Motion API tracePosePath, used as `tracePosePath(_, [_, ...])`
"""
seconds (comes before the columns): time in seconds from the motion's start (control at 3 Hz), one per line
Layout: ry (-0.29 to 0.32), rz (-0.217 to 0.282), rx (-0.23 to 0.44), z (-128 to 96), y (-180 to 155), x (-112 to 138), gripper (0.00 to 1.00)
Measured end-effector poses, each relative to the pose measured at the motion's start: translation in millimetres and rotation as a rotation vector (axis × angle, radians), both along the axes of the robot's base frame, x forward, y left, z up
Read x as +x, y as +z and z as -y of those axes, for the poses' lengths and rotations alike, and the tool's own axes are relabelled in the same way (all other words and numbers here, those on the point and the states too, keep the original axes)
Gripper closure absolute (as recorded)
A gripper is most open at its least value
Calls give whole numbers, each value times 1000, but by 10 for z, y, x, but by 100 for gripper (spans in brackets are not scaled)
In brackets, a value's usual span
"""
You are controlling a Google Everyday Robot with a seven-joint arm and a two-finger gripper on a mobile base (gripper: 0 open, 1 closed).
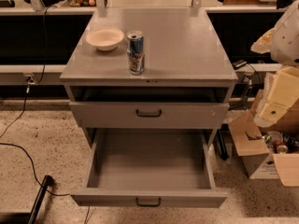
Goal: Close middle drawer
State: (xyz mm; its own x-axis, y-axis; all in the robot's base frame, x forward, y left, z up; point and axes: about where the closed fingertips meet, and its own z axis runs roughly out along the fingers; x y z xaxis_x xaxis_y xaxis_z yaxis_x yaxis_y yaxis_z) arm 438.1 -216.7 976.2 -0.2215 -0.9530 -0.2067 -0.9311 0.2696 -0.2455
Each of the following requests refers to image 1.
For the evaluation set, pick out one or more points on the yellowish gripper fingers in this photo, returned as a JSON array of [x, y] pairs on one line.
[[264, 42]]

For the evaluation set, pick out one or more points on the grey drawer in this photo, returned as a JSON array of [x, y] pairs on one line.
[[149, 115], [149, 168]]

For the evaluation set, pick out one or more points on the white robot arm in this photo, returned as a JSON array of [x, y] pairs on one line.
[[282, 41]]

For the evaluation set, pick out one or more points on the grey metal drawer cabinet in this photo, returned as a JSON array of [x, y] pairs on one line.
[[184, 61]]

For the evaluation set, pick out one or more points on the grey top drawer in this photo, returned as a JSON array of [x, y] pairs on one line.
[[149, 115]]

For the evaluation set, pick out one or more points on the small black device on ledge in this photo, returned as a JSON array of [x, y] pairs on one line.
[[239, 64]]

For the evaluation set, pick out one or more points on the open cardboard box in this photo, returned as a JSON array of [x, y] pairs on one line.
[[259, 160]]

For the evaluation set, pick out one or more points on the cans inside cardboard box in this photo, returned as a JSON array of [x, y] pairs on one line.
[[281, 143]]

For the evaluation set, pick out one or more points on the blue drink can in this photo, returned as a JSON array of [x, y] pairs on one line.
[[135, 52]]

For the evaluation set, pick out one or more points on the white bowl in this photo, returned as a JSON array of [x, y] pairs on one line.
[[105, 39]]

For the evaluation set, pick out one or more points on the black stand leg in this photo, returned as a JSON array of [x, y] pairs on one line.
[[47, 182]]

